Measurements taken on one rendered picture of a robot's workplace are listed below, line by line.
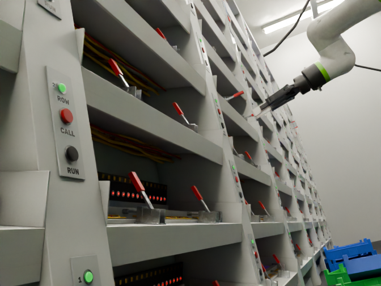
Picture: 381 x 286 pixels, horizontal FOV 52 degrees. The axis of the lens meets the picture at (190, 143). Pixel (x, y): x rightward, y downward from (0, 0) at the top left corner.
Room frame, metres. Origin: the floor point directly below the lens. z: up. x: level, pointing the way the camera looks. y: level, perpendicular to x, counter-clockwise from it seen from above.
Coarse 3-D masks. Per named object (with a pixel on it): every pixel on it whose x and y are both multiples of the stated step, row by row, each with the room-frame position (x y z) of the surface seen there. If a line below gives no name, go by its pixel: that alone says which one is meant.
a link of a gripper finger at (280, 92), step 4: (284, 88) 1.39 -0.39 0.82; (288, 88) 1.38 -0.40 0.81; (276, 92) 1.40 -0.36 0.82; (280, 92) 1.40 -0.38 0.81; (284, 92) 1.39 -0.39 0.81; (272, 96) 1.41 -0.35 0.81; (276, 96) 1.40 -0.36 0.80; (280, 96) 1.40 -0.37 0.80; (268, 100) 1.42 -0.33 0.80; (272, 100) 1.41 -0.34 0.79
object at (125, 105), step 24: (120, 72) 0.59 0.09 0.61; (96, 96) 0.47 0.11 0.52; (120, 96) 0.52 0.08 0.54; (96, 120) 0.67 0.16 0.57; (120, 120) 0.54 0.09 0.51; (144, 120) 0.59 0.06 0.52; (168, 120) 0.68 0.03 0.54; (120, 144) 0.75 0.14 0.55; (144, 144) 0.83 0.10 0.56; (168, 144) 0.90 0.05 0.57; (192, 144) 0.80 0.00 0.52; (216, 144) 0.95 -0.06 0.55
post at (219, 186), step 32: (192, 0) 1.09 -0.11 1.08; (192, 32) 1.01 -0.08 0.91; (192, 64) 1.01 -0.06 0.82; (160, 96) 1.05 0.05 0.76; (192, 96) 1.02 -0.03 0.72; (160, 160) 1.06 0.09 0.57; (192, 160) 1.03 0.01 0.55; (224, 160) 1.01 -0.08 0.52; (192, 192) 1.04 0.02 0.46; (224, 192) 1.01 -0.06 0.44; (192, 256) 1.05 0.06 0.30; (224, 256) 1.03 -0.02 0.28
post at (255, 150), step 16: (224, 32) 1.68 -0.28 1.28; (240, 80) 1.67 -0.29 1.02; (240, 96) 1.68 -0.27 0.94; (240, 112) 1.69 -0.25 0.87; (240, 144) 1.70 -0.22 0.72; (256, 144) 1.68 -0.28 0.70; (256, 160) 1.68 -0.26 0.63; (272, 176) 1.71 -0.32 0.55; (256, 192) 1.69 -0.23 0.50; (272, 192) 1.67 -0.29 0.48; (256, 208) 1.70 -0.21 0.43; (272, 208) 1.68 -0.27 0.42; (256, 240) 1.71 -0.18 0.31; (272, 240) 1.69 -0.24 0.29; (288, 240) 1.67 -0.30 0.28; (272, 256) 1.70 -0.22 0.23; (288, 256) 1.68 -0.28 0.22
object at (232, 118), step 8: (216, 80) 1.09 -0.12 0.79; (216, 88) 1.09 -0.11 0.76; (224, 104) 1.18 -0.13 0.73; (224, 112) 1.18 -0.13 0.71; (232, 112) 1.27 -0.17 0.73; (224, 120) 1.41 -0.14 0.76; (232, 120) 1.28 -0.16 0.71; (240, 120) 1.38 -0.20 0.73; (232, 128) 1.55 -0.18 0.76; (240, 128) 1.55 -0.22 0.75; (248, 128) 1.50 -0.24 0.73; (256, 128) 1.67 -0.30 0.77; (256, 136) 1.64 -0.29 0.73
